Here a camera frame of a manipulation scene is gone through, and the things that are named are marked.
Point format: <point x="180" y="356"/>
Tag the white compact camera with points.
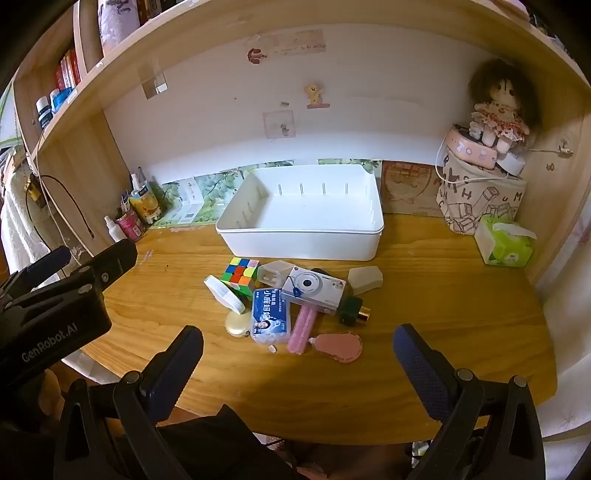
<point x="309" y="286"/>

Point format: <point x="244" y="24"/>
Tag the yellow pony wall sticker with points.
<point x="315" y="94"/>

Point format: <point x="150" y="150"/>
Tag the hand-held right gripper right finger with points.
<point x="422" y="369"/>

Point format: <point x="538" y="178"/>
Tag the pink patterned roll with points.
<point x="117" y="23"/>

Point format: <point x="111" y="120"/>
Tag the pink spotted box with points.
<point x="466" y="147"/>

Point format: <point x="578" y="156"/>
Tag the white plastic storage bin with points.
<point x="300" y="217"/>

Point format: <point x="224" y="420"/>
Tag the row of dark books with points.
<point x="154" y="9"/>

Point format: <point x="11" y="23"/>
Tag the green tissue box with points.
<point x="508" y="251"/>

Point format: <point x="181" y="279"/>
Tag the pink square wall sticker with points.
<point x="278" y="124"/>

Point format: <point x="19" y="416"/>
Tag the paper wall note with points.
<point x="291" y="41"/>

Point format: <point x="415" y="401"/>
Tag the white tube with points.
<point x="138" y="180"/>

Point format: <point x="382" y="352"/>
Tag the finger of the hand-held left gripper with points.
<point x="44" y="265"/>
<point x="113" y="258"/>

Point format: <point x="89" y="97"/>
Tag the leaf print paper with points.
<point x="221" y="184"/>

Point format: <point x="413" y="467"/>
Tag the wooden desk hutch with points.
<point x="323" y="18"/>

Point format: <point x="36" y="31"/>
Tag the white round container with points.
<point x="224" y="293"/>

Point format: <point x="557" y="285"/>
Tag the gold round compact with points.
<point x="238" y="328"/>

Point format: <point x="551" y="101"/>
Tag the green perfume bottle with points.
<point x="349" y="311"/>

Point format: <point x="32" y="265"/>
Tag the white spray bottle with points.
<point x="114" y="230"/>

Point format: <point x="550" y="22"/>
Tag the dark cloth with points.
<point x="221" y="443"/>

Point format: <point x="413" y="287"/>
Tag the clear acrylic block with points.
<point x="272" y="272"/>

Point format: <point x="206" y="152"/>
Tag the brown illustrated card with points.
<point x="406" y="187"/>

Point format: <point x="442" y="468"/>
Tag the blue floss pick box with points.
<point x="270" y="318"/>

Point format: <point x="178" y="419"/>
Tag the pink comb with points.
<point x="300" y="334"/>

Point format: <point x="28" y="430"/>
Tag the small wall hook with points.
<point x="565" y="148"/>

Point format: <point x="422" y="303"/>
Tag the colourful puzzle cube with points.
<point x="240" y="274"/>

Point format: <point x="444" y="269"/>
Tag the printed canvas bag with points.
<point x="480" y="203"/>

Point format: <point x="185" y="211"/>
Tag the white cardboard box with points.
<point x="189" y="205"/>

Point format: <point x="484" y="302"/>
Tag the brown haired doll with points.
<point x="501" y="110"/>

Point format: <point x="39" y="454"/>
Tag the white lace curtain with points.
<point x="18" y="230"/>

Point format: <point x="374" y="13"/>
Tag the white round charger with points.
<point x="510" y="165"/>

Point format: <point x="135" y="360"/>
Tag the red wall sticker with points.
<point x="256" y="55"/>

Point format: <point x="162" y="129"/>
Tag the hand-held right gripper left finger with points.
<point x="173" y="369"/>

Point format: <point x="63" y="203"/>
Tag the row of red books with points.
<point x="69" y="69"/>

